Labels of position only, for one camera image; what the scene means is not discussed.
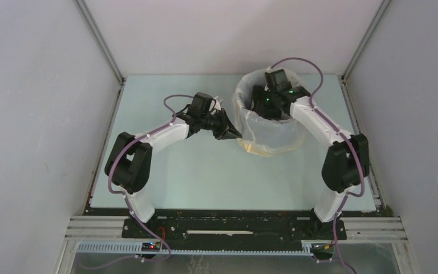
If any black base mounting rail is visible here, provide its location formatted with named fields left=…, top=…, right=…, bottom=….
left=121, top=209, right=347, bottom=251

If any grey slotted cable duct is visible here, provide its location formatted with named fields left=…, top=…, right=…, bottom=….
left=76, top=241, right=335, bottom=256

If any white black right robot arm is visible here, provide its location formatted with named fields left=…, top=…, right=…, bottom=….
left=253, top=68, right=370, bottom=239

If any aluminium frame post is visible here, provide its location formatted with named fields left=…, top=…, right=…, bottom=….
left=341, top=0, right=393, bottom=82
left=73, top=0, right=125, bottom=85

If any translucent yellowish plastic trash bag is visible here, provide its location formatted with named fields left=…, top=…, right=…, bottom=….
left=232, top=68, right=309, bottom=157

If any right aluminium frame post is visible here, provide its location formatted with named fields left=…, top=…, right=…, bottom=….
left=341, top=0, right=393, bottom=82

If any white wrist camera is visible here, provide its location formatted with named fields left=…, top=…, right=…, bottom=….
left=265, top=66, right=275, bottom=77
left=209, top=96, right=224, bottom=113

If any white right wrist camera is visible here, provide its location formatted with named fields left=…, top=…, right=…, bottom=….
left=265, top=66, right=275, bottom=77

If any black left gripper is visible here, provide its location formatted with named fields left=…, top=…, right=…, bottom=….
left=200, top=108, right=242, bottom=140

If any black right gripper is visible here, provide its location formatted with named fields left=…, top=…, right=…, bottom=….
left=249, top=84, right=283, bottom=118

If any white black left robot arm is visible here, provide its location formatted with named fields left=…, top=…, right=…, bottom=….
left=104, top=92, right=242, bottom=238

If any left aluminium frame post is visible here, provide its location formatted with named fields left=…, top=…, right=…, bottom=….
left=73, top=0, right=125, bottom=85

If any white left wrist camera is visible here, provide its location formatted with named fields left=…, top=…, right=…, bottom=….
left=209, top=96, right=224, bottom=113

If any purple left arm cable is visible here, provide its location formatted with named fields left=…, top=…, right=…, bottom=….
left=79, top=94, right=195, bottom=271

